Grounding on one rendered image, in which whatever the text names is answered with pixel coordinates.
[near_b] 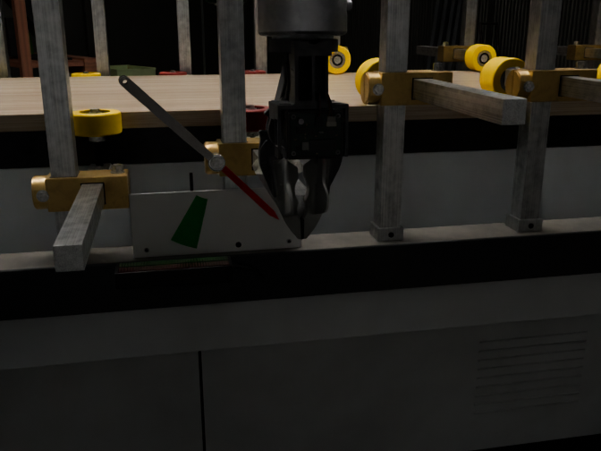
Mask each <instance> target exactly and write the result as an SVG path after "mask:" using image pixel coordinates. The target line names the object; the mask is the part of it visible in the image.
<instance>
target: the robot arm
mask: <svg viewBox="0 0 601 451"><path fill-rule="evenodd" d="M351 9H352V1H351V0H258V34H259V35H260V36H270V37H272V39H269V40H268V53H287V62H285V63H284V64H283V68H282V71H281V75H280V79H279V82H278V86H277V91H276V94H275V100H271V101H268V106H269V108H268V109H267V110H266V111H265V112H264V115H266V116H267V124H266V129H265V130H259V131H258V134H259V146H258V162H259V166H260V169H261V171H262V174H263V175H264V177H265V180H266V182H267V185H268V187H269V190H270V191H271V193H272V195H273V197H274V199H275V203H276V205H277V207H278V208H279V211H280V213H281V215H282V217H283V219H284V222H285V223H286V224H287V226H288V227H289V228H290V230H291V231H292V232H293V234H294V235H295V236H296V237H297V238H298V239H307V238H308V236H309V235H310V234H311V232H312V231H313V230H314V228H315V227H316V225H317V223H318V221H319V219H320V218H321V215H322V214H323V213H326V212H327V211H328V207H329V193H330V186H331V184H332V182H333V180H334V178H335V176H336V174H337V172H338V170H339V168H340V165H341V163H342V159H343V156H345V157H348V124H349V104H346V103H343V102H339V101H335V100H331V99H330V97H329V94H328V57H329V56H331V55H332V52H338V39H337V38H334V36H342V35H345V34H346V33H347V17H348V14H347V11H350V10H351ZM343 118H344V143H343ZM288 159H289V160H294V159H310V161H309V162H307V163H306V164H304V166H303V177H304V179H305V181H306V184H307V190H306V193H305V196H304V197H303V201H304V212H303V214H302V216H301V217H300V218H299V215H298V211H297V208H298V205H299V201H298V199H297V197H296V195H295V184H296V183H297V181H298V179H299V173H298V167H297V166H296V165H294V164H293V163H291V162H290V161H288Z"/></svg>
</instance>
